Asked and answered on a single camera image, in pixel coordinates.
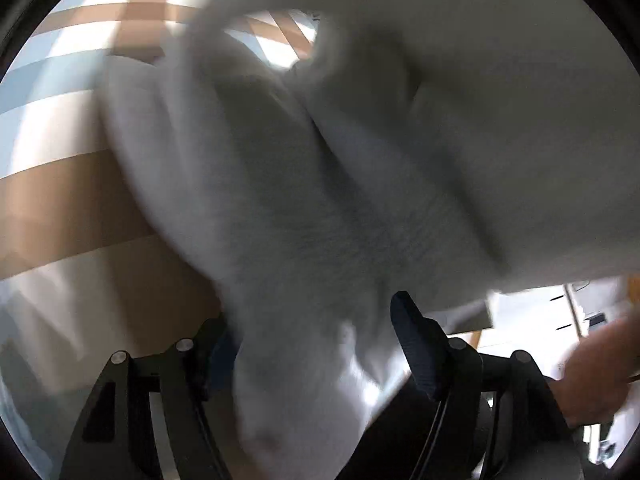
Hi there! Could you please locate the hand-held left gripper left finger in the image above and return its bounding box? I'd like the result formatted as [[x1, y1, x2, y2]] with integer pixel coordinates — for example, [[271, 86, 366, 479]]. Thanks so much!
[[60, 317, 241, 480]]

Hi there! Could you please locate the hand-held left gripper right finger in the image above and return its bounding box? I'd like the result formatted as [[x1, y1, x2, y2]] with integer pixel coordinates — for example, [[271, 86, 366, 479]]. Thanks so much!
[[390, 291, 586, 480]]

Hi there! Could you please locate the white sweatshirt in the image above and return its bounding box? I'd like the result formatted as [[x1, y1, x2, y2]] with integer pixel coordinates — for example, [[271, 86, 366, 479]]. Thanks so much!
[[100, 0, 640, 466]]

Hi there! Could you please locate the person's right forearm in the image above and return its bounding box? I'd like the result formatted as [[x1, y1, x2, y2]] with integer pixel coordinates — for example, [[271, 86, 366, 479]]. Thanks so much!
[[547, 317, 640, 428]]

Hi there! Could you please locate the white cabinet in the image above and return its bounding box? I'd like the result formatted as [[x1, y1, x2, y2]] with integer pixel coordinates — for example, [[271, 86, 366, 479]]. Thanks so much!
[[425, 275, 640, 361]]

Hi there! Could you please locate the checked bed sheet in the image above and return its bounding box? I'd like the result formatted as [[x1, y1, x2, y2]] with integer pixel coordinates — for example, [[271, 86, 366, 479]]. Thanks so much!
[[0, 0, 321, 480]]

